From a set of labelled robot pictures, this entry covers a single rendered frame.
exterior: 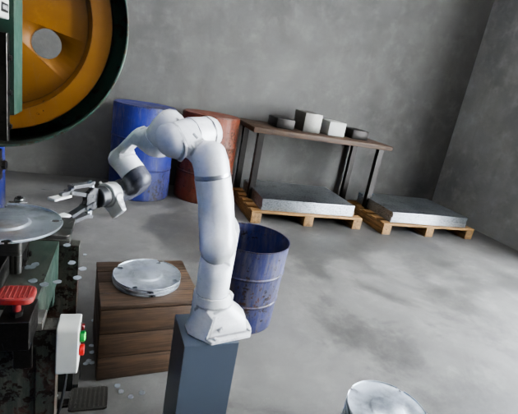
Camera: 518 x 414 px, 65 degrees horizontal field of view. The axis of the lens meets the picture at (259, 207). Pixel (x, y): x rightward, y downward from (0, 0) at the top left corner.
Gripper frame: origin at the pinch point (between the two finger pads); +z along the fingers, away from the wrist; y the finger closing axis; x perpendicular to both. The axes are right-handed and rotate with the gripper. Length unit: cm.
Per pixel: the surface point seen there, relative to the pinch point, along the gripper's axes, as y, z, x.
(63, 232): 0.0, 12.7, 14.9
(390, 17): 147, -432, 42
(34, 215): 0.1, 9.7, 1.1
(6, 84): 36.0, 13.4, -5.7
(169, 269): -40, -55, 11
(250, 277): -43, -80, 42
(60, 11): 58, -15, -17
